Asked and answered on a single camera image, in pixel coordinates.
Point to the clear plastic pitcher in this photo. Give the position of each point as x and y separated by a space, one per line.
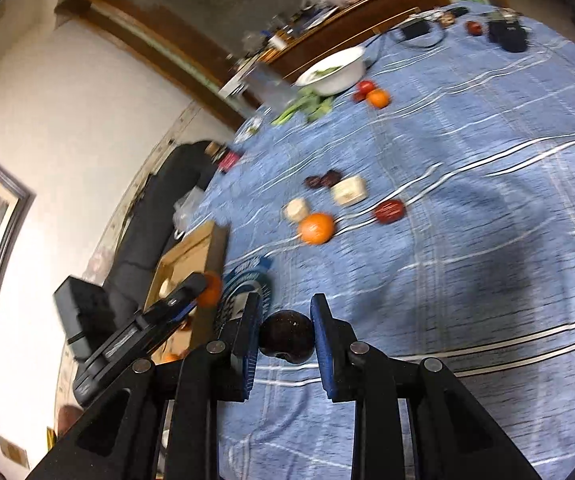
272 87

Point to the dark purple plum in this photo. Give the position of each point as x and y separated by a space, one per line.
287 335

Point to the wooden cabinet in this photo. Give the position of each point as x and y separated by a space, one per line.
317 35

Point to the white sugarcane chunk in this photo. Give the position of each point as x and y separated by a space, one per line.
350 190
297 208

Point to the red tomato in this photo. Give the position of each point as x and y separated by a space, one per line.
366 87

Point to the large orange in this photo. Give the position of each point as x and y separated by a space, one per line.
317 227
213 292

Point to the large red date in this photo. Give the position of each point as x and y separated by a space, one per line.
390 211

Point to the white bowl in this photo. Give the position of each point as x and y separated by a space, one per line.
337 77

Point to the small mandarin orange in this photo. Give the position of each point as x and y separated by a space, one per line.
378 98

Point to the blue checked tablecloth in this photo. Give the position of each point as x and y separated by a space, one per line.
467 210

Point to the small brown object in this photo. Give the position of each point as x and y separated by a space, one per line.
446 20

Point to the white plastic bag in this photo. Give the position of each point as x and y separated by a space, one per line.
187 207

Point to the wrinkled dark red date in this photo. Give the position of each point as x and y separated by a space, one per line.
331 178
312 181

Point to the black device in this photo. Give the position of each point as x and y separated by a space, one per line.
507 35

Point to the black sofa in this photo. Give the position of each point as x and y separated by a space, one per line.
167 200

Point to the cardboard box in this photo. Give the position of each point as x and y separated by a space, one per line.
192 250

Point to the red and black box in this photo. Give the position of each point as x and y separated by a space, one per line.
228 162

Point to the small red date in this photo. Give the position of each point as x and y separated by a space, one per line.
475 27

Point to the black power adapter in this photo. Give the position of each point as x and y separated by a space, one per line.
415 30

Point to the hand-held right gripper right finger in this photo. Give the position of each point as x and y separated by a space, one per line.
325 345

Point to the green leafy vegetable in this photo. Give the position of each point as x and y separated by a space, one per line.
302 106

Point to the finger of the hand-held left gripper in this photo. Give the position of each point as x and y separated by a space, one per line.
187 292

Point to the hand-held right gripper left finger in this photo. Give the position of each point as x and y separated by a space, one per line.
247 340

